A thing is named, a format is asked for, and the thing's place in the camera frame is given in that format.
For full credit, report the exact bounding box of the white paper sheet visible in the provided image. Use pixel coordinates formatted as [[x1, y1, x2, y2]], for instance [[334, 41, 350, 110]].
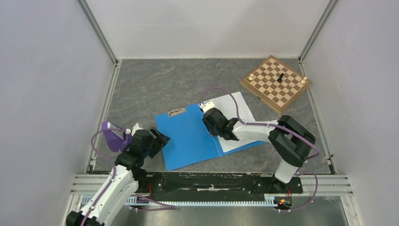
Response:
[[204, 92, 264, 157]]

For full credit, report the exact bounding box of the blue file folder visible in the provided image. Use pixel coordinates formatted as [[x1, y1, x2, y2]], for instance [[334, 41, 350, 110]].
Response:
[[155, 104, 265, 170]]

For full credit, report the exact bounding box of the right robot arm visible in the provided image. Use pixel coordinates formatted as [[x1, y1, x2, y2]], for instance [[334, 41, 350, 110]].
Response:
[[202, 108, 320, 192]]

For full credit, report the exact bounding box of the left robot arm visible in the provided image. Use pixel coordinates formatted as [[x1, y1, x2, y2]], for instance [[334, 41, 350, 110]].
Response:
[[65, 124, 170, 226]]

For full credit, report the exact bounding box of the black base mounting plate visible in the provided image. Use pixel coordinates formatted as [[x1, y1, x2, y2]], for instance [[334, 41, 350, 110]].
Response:
[[136, 172, 303, 202]]

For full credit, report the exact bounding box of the wooden chessboard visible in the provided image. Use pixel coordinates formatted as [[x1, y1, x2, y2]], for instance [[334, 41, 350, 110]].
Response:
[[240, 55, 312, 114]]

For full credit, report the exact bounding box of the black chess piece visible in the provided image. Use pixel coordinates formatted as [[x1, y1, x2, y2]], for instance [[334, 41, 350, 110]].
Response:
[[277, 73, 284, 83]]

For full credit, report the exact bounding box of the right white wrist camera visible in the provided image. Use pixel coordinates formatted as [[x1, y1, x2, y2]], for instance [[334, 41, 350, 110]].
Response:
[[199, 101, 215, 113]]

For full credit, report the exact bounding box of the purple camera stand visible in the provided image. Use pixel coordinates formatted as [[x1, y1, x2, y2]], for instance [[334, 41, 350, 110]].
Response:
[[101, 121, 133, 152]]

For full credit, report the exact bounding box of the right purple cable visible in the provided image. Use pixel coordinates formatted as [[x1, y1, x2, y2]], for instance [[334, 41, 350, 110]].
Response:
[[199, 87, 322, 213]]

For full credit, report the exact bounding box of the purple cable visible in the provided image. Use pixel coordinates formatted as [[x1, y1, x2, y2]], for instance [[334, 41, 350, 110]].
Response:
[[80, 127, 176, 226], [199, 87, 322, 213]]

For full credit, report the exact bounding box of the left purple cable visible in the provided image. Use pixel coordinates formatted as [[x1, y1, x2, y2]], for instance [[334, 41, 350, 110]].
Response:
[[80, 127, 176, 226]]

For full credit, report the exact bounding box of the slotted cable duct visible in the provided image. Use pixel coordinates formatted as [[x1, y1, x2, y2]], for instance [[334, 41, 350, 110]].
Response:
[[81, 195, 293, 207]]

